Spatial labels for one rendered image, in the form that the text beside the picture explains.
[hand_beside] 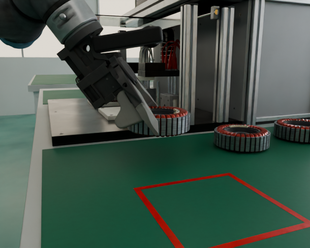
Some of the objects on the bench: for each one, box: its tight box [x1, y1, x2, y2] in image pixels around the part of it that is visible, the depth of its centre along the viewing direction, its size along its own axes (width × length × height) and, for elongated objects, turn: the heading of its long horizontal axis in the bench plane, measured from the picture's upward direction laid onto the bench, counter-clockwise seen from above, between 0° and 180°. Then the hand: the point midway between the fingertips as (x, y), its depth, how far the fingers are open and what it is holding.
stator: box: [273, 118, 310, 144], centre depth 66 cm, size 11×11×4 cm
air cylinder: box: [160, 93, 179, 108], centre depth 90 cm, size 5×8×6 cm
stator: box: [214, 124, 271, 153], centre depth 60 cm, size 11×11×4 cm
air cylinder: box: [145, 87, 156, 102], centre depth 112 cm, size 5×8×6 cm
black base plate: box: [48, 96, 238, 147], centre depth 98 cm, size 47×64×2 cm
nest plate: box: [98, 107, 121, 121], centre depth 86 cm, size 15×15×1 cm
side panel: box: [240, 0, 310, 127], centre depth 78 cm, size 28×3×32 cm, turn 111°
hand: (160, 121), depth 51 cm, fingers closed on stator, 13 cm apart
